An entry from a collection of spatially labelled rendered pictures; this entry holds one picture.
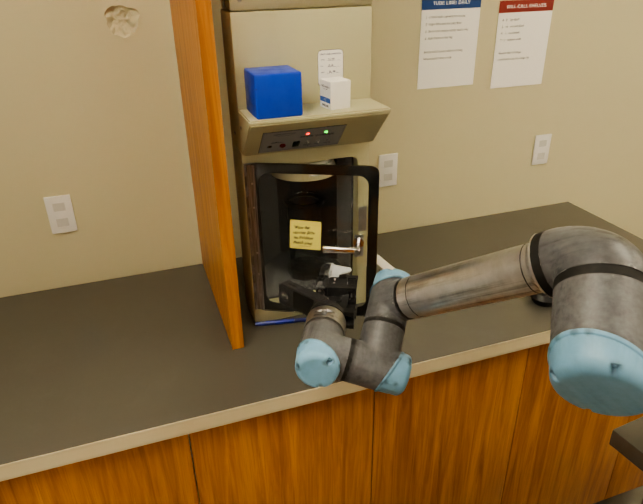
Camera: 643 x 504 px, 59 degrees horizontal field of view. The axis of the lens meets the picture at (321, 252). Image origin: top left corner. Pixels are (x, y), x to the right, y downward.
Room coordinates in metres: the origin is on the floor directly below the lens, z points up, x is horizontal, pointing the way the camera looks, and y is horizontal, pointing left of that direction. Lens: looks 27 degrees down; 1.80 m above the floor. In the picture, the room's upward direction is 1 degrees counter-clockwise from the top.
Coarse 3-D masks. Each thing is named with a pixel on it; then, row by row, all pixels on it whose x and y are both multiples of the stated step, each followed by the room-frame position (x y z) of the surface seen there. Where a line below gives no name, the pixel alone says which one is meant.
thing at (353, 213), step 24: (264, 168) 1.25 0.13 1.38; (288, 168) 1.25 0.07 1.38; (312, 168) 1.24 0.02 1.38; (336, 168) 1.23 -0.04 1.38; (360, 168) 1.22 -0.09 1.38; (264, 192) 1.26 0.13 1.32; (288, 192) 1.25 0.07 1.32; (312, 192) 1.24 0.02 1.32; (336, 192) 1.23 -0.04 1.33; (360, 192) 1.22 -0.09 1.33; (264, 216) 1.26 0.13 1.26; (288, 216) 1.25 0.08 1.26; (312, 216) 1.24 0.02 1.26; (336, 216) 1.23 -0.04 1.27; (360, 216) 1.22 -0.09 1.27; (264, 240) 1.26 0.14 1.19; (288, 240) 1.25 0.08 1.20; (336, 240) 1.23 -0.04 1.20; (264, 264) 1.26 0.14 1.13; (288, 264) 1.25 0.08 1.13; (312, 264) 1.24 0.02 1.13; (336, 264) 1.23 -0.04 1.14; (360, 264) 1.22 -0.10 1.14; (264, 288) 1.26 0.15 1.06; (312, 288) 1.24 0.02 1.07; (360, 288) 1.22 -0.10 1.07; (360, 312) 1.22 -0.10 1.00
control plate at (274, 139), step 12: (276, 132) 1.20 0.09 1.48; (288, 132) 1.22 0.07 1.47; (300, 132) 1.23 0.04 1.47; (312, 132) 1.24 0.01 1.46; (336, 132) 1.27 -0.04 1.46; (264, 144) 1.23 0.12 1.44; (276, 144) 1.24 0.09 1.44; (288, 144) 1.25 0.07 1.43; (300, 144) 1.27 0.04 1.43; (312, 144) 1.28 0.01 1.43; (324, 144) 1.30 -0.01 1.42
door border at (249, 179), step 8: (248, 168) 1.26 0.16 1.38; (248, 176) 1.26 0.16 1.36; (248, 184) 1.26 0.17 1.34; (248, 192) 1.26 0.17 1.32; (248, 200) 1.26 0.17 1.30; (256, 200) 1.26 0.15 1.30; (256, 208) 1.26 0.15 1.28; (256, 216) 1.26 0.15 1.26; (248, 224) 1.26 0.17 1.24; (256, 224) 1.26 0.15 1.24; (256, 232) 1.26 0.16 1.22; (256, 240) 1.26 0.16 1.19; (256, 248) 1.26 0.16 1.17; (256, 256) 1.26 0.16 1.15; (256, 264) 1.26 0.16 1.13; (256, 272) 1.26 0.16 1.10; (256, 280) 1.26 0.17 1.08; (256, 288) 1.26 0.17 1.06; (256, 296) 1.26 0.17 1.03
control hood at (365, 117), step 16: (240, 112) 1.26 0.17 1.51; (304, 112) 1.23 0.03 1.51; (320, 112) 1.23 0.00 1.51; (336, 112) 1.23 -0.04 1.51; (352, 112) 1.24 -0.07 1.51; (368, 112) 1.25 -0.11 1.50; (384, 112) 1.26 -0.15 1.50; (240, 128) 1.25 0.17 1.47; (256, 128) 1.17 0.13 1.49; (272, 128) 1.19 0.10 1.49; (288, 128) 1.20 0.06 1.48; (304, 128) 1.22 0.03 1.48; (352, 128) 1.27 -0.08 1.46; (368, 128) 1.29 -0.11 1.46; (256, 144) 1.22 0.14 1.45; (336, 144) 1.31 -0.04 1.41
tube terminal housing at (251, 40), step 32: (224, 32) 1.35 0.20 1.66; (256, 32) 1.29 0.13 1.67; (288, 32) 1.31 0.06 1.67; (320, 32) 1.33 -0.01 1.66; (352, 32) 1.36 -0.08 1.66; (256, 64) 1.29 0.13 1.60; (288, 64) 1.31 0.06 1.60; (352, 64) 1.36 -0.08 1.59; (352, 96) 1.36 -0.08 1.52; (256, 160) 1.28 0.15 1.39; (288, 160) 1.31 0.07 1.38; (256, 320) 1.27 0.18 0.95
